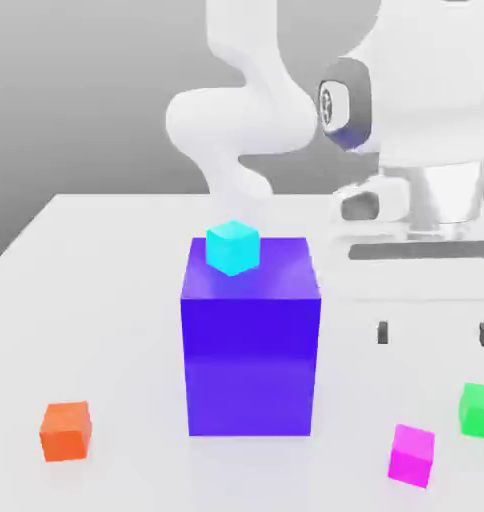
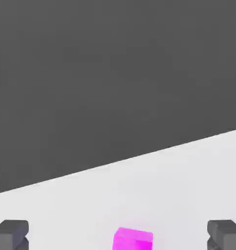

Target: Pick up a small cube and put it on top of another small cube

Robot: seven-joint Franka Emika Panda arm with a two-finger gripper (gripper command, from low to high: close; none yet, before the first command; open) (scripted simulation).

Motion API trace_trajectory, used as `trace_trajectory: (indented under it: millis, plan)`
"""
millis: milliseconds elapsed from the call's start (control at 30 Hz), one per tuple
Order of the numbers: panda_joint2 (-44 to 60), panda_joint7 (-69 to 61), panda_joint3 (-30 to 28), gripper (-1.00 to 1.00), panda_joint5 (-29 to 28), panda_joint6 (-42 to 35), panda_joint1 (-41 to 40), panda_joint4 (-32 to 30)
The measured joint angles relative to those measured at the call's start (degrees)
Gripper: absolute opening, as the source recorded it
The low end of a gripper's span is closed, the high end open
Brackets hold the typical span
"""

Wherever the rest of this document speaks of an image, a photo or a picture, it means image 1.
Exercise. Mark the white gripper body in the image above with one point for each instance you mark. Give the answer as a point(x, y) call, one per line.
point(406, 280)

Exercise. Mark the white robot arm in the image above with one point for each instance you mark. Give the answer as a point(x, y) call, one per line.
point(242, 120)

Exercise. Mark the small green cube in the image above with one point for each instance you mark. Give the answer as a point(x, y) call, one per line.
point(481, 412)

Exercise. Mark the small magenta cube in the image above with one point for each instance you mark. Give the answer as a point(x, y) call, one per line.
point(410, 458)

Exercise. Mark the small cyan cube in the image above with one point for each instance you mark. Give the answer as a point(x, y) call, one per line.
point(232, 248)

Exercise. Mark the small orange cube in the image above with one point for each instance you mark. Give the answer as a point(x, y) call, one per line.
point(65, 434)

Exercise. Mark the large purple box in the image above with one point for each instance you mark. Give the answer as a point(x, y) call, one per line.
point(250, 360)

